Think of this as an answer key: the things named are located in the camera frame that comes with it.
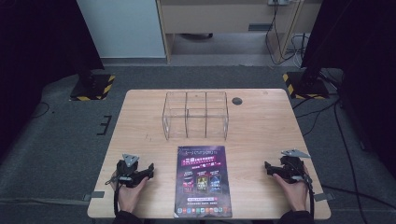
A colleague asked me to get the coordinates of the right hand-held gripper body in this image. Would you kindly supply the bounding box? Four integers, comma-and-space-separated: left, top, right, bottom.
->
278, 148, 313, 185

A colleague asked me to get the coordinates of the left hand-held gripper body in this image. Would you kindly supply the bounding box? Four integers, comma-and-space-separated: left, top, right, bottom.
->
116, 153, 148, 189

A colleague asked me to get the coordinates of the purple magazine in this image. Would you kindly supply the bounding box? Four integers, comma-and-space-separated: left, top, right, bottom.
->
173, 145, 233, 219

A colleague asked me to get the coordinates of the clear acrylic organizer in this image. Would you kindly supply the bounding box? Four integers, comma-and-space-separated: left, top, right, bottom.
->
161, 90, 231, 142

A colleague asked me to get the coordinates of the person's left hand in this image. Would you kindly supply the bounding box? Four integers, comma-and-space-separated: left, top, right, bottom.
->
109, 174, 150, 214

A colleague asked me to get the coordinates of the person's right hand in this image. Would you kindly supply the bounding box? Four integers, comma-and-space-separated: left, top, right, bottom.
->
272, 169, 310, 213

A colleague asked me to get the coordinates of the grey tape piece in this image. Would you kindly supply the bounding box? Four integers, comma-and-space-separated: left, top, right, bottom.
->
82, 190, 106, 203
313, 192, 336, 203

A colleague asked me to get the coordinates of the black yellow striped stand base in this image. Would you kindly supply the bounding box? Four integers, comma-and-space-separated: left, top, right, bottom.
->
281, 71, 331, 101
69, 73, 117, 103

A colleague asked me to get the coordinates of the dark curtain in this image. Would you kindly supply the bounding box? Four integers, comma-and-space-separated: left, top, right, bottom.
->
0, 0, 106, 160
300, 0, 396, 171

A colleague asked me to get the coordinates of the white panel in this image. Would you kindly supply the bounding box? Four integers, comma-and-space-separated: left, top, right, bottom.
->
76, 0, 166, 60

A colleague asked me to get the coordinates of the light wooden desk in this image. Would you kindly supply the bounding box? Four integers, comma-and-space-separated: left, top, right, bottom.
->
155, 0, 322, 65

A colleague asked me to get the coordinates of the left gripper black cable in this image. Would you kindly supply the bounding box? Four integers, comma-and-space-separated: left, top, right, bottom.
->
112, 178, 121, 217

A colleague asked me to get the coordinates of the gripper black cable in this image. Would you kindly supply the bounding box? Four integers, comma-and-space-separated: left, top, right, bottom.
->
303, 176, 316, 218
112, 178, 121, 217

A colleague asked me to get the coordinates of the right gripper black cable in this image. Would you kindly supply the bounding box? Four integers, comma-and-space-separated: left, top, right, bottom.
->
303, 176, 316, 218

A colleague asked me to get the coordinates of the long black floor cable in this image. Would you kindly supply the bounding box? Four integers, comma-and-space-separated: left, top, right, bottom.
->
332, 101, 370, 224

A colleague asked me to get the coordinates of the black stand cable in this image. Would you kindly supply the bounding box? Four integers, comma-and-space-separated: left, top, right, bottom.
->
291, 92, 341, 138

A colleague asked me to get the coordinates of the thin black floor cable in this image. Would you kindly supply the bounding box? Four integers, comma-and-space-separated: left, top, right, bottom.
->
321, 184, 396, 211

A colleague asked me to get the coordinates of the black cable loop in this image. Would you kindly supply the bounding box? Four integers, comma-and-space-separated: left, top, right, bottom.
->
30, 101, 51, 119

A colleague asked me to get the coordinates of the white cable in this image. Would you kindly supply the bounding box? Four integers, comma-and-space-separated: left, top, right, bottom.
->
290, 33, 310, 69

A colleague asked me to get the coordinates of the black hanging cable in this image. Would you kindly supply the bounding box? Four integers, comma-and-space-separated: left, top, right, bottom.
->
264, 0, 302, 66

